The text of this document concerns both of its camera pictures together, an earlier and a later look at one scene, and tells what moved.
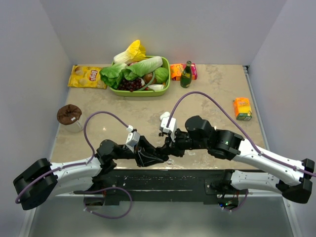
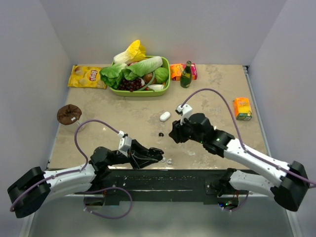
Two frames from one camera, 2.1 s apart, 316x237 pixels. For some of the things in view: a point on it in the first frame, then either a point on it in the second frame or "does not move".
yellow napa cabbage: [135, 52] does not move
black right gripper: [172, 147] -> [177, 133]
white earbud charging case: [165, 114] does not move
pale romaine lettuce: [133, 71] does not move
